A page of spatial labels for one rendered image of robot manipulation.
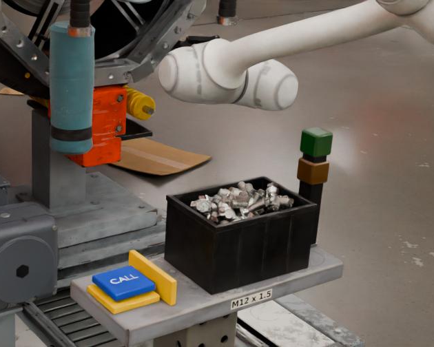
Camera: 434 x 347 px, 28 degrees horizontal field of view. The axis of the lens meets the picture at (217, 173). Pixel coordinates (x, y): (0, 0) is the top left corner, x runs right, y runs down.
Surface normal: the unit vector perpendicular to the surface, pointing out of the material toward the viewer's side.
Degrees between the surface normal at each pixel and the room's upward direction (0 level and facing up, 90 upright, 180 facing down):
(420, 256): 0
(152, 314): 0
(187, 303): 0
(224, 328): 90
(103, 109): 90
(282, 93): 92
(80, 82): 92
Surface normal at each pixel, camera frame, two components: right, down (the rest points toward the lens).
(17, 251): 0.60, 0.32
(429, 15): -0.57, 0.55
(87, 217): 0.07, -0.93
